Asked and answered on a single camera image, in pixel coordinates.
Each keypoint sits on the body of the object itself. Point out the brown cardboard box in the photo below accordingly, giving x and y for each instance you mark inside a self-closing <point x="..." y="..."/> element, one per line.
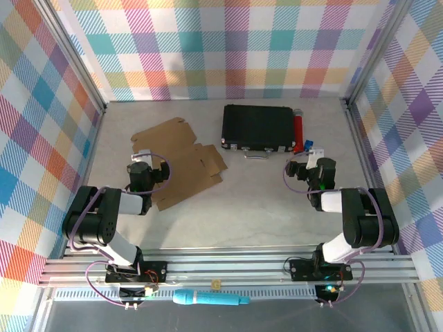
<point x="183" y="162"/>

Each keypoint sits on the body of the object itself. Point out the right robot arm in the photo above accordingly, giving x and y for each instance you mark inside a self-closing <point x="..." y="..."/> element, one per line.
<point x="367" y="221"/>

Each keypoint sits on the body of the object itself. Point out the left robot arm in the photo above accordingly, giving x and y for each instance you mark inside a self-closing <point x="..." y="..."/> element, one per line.
<point x="104" y="214"/>

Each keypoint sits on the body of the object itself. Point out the blue toy brick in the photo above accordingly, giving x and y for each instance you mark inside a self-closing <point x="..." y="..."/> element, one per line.
<point x="309" y="144"/>

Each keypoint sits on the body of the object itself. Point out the red glitter microphone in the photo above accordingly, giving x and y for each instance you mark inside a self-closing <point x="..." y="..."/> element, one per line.
<point x="298" y="131"/>

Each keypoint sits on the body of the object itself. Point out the black ribbed carry case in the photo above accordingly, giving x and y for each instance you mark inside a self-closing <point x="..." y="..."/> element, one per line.
<point x="257" y="126"/>

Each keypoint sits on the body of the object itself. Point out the black controller board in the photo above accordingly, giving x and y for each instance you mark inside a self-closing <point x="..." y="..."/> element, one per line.
<point x="327" y="292"/>
<point x="133" y="292"/>

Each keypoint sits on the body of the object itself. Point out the small wooden letter cube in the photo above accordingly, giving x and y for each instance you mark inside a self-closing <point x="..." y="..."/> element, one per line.
<point x="216" y="283"/>

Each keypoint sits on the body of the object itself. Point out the blue marker pen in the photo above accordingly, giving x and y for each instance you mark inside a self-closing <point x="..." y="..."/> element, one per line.
<point x="207" y="298"/>

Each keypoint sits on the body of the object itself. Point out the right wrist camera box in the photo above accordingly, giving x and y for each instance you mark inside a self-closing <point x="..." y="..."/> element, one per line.
<point x="315" y="157"/>

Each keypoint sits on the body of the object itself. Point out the aluminium side rail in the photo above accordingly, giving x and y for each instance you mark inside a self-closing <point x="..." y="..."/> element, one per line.
<point x="367" y="173"/>

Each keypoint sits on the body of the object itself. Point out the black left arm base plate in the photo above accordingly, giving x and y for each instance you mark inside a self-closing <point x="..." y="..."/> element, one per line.
<point x="152" y="271"/>

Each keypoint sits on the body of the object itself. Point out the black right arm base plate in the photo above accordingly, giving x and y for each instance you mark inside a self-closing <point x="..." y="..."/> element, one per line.
<point x="301" y="269"/>

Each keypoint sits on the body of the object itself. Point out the aluminium frame cross rails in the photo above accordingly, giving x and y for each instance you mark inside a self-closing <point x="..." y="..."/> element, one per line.
<point x="225" y="268"/>

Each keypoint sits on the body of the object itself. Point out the aluminium upright frame post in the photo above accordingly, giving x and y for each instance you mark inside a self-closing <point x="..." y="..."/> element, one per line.
<point x="69" y="52"/>
<point x="377" y="52"/>

